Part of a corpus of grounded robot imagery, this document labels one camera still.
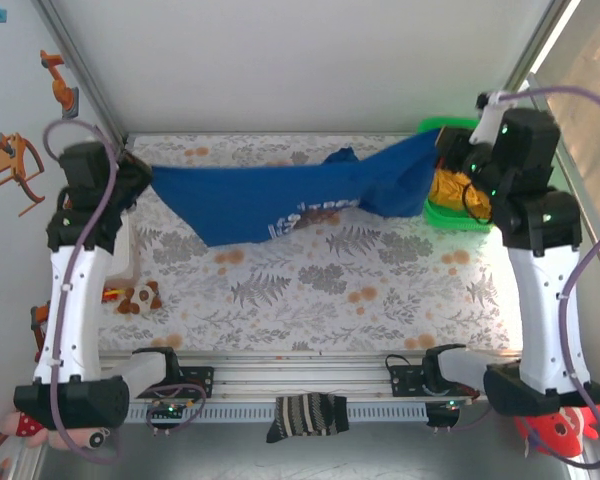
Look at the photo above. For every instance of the white tissue box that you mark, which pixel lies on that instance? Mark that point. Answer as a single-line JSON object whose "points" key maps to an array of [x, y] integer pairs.
{"points": [[125, 250]]}

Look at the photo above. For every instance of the aluminium frame post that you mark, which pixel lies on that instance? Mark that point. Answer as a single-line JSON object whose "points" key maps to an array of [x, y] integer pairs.
{"points": [[535, 55], [84, 75]]}

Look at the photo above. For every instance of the orange crumpled garment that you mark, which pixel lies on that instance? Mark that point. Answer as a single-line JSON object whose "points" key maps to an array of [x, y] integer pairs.
{"points": [[450, 187]]}

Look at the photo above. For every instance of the blue t-shirt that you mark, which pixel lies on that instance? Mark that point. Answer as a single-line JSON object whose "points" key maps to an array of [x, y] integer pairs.
{"points": [[255, 200]]}

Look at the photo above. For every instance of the black white striped sock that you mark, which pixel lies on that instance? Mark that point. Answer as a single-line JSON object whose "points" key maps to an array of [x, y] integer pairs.
{"points": [[305, 412]]}

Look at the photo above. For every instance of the floral patterned tablecloth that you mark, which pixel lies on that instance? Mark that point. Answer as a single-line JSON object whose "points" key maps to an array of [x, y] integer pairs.
{"points": [[300, 290]]}

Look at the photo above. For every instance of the orange machine wall sticker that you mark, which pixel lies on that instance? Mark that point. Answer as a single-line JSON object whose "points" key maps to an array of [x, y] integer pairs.
{"points": [[7, 160]]}

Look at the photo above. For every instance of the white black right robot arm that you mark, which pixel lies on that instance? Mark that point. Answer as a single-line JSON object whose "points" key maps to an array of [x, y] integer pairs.
{"points": [[545, 320]]}

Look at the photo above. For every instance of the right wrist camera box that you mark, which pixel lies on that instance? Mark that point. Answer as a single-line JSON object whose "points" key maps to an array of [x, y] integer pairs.
{"points": [[487, 112]]}

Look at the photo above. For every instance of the small brown white plush dog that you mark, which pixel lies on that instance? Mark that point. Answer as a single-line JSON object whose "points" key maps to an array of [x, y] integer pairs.
{"points": [[140, 297]]}

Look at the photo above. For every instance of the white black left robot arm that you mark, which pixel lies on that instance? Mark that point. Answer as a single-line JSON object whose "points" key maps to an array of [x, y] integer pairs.
{"points": [[75, 310]]}

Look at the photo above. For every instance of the small circuit board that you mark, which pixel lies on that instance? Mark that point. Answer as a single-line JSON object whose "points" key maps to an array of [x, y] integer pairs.
{"points": [[167, 411], [442, 415]]}

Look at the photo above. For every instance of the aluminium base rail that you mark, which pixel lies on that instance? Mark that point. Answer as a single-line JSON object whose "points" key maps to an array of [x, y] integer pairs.
{"points": [[300, 375]]}

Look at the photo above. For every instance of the red plush fish toy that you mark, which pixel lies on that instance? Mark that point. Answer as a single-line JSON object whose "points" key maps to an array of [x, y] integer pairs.
{"points": [[560, 430]]}

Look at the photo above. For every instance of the green plastic basket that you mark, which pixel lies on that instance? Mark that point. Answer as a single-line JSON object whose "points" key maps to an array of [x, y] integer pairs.
{"points": [[450, 222]]}

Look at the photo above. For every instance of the aluminium side panel rail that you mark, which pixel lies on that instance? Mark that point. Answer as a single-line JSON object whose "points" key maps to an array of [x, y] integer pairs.
{"points": [[596, 220]]}

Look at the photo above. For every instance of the orange robot sticker grey base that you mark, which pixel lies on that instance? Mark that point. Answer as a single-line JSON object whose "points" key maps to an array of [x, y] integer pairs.
{"points": [[60, 90]]}

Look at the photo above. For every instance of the pink plush pig toy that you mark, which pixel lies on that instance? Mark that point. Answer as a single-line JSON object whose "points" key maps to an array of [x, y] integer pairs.
{"points": [[25, 427]]}

